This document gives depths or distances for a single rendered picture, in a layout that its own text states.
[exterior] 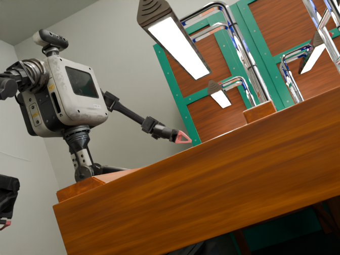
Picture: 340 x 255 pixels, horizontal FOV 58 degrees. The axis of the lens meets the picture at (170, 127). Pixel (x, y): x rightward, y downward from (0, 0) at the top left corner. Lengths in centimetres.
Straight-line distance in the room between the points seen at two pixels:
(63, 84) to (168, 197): 103
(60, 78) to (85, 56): 239
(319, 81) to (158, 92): 172
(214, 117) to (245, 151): 189
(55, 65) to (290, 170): 123
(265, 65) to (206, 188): 196
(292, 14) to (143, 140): 193
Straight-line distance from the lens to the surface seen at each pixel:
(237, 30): 90
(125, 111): 198
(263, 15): 258
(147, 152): 341
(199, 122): 243
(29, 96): 162
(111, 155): 356
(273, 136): 54
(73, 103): 148
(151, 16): 72
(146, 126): 161
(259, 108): 57
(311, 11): 108
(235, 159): 54
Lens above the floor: 70
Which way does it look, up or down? 9 degrees up
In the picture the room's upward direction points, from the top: 22 degrees counter-clockwise
